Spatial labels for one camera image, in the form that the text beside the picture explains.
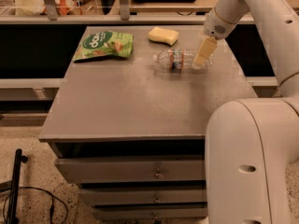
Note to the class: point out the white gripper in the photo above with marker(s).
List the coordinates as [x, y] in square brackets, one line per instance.
[215, 25]

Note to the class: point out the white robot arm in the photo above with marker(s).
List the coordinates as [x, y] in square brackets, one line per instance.
[250, 142]

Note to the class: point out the clear plastic water bottle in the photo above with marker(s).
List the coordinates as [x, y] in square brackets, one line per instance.
[178, 59]

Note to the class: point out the yellow sponge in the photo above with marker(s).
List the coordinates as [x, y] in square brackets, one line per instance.
[161, 35]

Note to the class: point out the metal railing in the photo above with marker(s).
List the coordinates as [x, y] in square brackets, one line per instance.
[92, 12]

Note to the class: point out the green snack bag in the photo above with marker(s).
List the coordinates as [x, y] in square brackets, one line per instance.
[106, 43]

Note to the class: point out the grey drawer cabinet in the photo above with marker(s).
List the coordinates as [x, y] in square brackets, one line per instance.
[136, 107]

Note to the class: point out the top grey drawer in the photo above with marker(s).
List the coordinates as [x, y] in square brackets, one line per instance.
[131, 169]

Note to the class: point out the grey drawer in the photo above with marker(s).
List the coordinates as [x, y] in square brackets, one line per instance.
[150, 211]
[131, 169]
[143, 195]

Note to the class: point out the middle grey drawer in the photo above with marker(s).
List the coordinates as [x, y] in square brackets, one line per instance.
[143, 195]

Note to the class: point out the bottom grey drawer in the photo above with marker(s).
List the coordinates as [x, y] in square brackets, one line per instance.
[150, 211]

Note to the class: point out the black stand pole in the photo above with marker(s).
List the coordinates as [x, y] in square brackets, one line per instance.
[13, 195]

